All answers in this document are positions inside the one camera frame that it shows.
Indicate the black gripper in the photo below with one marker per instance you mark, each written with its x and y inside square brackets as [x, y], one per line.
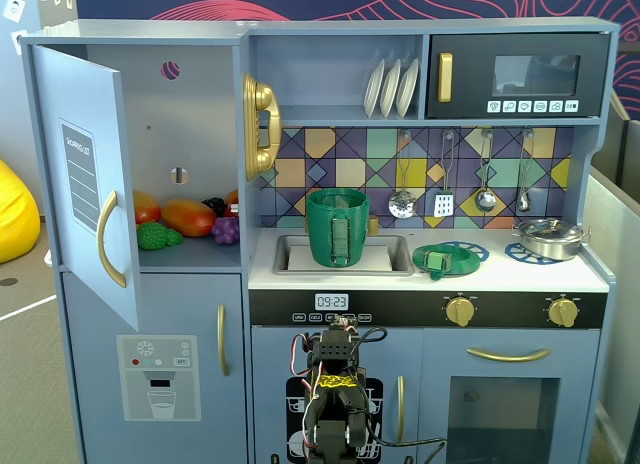
[334, 343]

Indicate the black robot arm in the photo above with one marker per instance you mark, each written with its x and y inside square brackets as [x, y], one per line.
[337, 349]

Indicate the steel pot with lid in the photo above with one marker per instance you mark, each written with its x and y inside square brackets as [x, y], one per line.
[550, 241]

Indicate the yellow tape label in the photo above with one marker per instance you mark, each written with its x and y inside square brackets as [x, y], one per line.
[337, 382]

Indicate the blue dishwasher door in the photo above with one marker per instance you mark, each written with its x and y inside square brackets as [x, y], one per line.
[270, 349]

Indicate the green 3d-printed container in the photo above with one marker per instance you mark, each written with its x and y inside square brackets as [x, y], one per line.
[320, 229]

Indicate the blue oven door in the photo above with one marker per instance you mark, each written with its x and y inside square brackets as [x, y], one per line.
[440, 349]

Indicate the grey toy sink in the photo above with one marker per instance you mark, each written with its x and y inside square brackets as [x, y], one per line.
[400, 256]

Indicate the gold faucet knob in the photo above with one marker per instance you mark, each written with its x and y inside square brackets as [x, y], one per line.
[374, 225]

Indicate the purple toy grapes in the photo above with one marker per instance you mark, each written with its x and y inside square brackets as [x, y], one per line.
[226, 230]

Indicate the gold stove knob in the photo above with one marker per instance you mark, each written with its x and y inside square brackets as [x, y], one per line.
[562, 312]
[460, 311]

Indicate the red toy strawberry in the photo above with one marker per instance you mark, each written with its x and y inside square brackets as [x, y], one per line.
[232, 211]

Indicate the metal slotted spoon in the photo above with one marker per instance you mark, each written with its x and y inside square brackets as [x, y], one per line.
[402, 205]

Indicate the orange toy fruit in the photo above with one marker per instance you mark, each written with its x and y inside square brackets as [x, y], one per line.
[233, 197]

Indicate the dark toy blackberries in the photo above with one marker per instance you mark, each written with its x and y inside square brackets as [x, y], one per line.
[214, 205]

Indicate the orange toy mango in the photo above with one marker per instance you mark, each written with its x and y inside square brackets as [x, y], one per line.
[187, 218]

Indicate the green toy broccoli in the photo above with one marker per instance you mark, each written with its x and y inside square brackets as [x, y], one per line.
[152, 236]

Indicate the blue lower fridge door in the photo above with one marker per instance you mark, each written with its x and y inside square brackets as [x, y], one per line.
[100, 309]

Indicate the blue fridge door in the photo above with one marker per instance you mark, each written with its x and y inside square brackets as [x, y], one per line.
[100, 309]
[60, 94]

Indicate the red orange toy peach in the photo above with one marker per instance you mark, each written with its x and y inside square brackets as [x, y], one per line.
[146, 209]

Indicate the metal ladle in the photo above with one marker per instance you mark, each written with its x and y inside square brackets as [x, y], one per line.
[485, 200]

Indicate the gold toy telephone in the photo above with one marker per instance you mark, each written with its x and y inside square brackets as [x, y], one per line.
[257, 99]

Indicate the white toy plate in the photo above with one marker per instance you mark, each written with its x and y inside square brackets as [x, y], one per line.
[389, 91]
[407, 89]
[372, 91]

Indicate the black toy microwave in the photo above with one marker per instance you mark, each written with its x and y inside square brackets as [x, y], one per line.
[470, 84]

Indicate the grey desk partition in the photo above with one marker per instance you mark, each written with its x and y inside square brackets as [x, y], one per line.
[617, 259]

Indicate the yellow beanbag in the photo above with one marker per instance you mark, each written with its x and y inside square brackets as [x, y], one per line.
[17, 219]

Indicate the blue toy kitchen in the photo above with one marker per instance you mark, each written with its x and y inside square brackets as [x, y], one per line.
[500, 26]

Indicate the dark edged partition panel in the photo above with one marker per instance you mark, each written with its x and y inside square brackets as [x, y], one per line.
[627, 144]

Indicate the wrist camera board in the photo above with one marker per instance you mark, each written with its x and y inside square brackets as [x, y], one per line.
[342, 322]

